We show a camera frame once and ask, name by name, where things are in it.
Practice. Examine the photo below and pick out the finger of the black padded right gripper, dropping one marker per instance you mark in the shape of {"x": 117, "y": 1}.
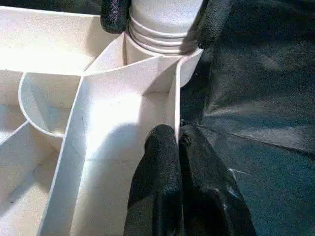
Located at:
{"x": 206, "y": 24}
{"x": 114, "y": 14}

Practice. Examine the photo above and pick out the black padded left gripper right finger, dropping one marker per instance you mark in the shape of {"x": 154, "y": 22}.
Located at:
{"x": 209, "y": 196}

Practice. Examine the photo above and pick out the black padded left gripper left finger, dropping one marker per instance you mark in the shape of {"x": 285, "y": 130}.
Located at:
{"x": 160, "y": 184}

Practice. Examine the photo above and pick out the white plastic table leg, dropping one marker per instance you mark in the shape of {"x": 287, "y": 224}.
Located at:
{"x": 162, "y": 19}

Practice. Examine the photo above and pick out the white plastic table top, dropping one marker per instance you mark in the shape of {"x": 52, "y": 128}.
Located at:
{"x": 110, "y": 110}

